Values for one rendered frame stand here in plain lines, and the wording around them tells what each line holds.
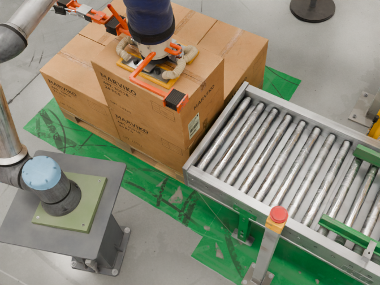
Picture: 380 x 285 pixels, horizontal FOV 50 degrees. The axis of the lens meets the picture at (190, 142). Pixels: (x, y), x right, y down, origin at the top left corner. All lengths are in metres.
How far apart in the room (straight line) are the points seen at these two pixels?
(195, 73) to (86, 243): 0.98
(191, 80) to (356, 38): 2.03
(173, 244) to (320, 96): 1.59
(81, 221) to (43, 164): 0.32
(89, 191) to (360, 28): 2.76
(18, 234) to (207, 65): 1.23
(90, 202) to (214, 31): 1.51
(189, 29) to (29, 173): 1.59
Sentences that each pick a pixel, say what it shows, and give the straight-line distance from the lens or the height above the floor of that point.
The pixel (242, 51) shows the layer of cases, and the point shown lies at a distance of 2.78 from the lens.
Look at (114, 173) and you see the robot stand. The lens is 2.07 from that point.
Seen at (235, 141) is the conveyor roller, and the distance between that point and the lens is 2.33.
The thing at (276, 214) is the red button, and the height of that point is 1.04.
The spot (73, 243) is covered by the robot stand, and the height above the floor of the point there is 0.75.
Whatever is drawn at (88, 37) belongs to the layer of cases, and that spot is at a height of 0.54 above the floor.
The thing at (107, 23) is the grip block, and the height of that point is 1.09.
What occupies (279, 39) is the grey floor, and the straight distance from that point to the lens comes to 3.67.
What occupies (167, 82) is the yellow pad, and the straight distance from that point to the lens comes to 2.06.
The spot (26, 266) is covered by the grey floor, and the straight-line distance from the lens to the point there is 2.88.
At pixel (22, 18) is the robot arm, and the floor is 1.57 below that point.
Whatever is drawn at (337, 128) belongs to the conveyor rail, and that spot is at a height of 0.59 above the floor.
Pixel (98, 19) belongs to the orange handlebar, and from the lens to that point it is 2.28.
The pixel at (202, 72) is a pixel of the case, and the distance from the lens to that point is 2.12.
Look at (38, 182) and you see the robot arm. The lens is 1.82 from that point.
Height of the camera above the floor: 2.52
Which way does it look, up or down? 58 degrees down
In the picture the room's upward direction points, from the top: 7 degrees counter-clockwise
